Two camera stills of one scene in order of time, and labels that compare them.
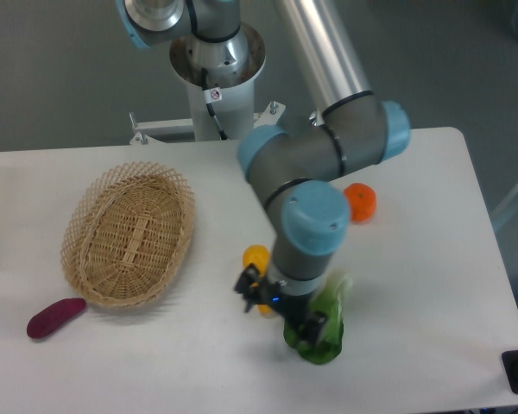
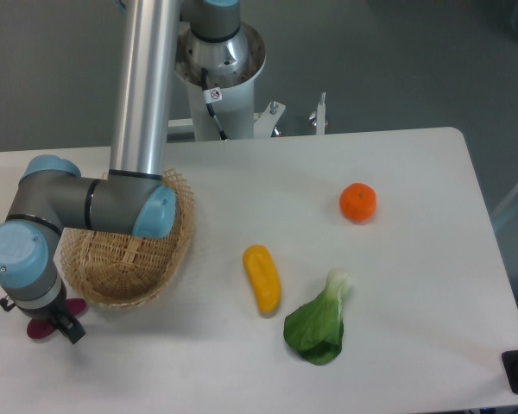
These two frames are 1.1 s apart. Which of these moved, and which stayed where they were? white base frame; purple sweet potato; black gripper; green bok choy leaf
Moved: black gripper
Stayed: white base frame; green bok choy leaf; purple sweet potato
